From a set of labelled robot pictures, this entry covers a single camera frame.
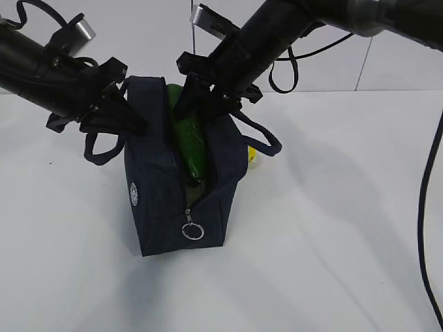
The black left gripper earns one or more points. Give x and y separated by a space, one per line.
85 92

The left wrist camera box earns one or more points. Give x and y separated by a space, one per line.
74 36

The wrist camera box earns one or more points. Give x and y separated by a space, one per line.
74 36
211 22

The yellow lemon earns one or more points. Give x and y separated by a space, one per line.
254 158

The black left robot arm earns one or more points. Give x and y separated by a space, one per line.
23 67

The dark blue lunch bag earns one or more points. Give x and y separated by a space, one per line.
156 178

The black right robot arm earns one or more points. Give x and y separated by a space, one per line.
276 25

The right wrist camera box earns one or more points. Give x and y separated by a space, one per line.
211 22

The green cucumber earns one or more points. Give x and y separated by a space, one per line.
189 138

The glass container green lid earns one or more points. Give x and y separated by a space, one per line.
195 194

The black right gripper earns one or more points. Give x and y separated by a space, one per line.
225 76

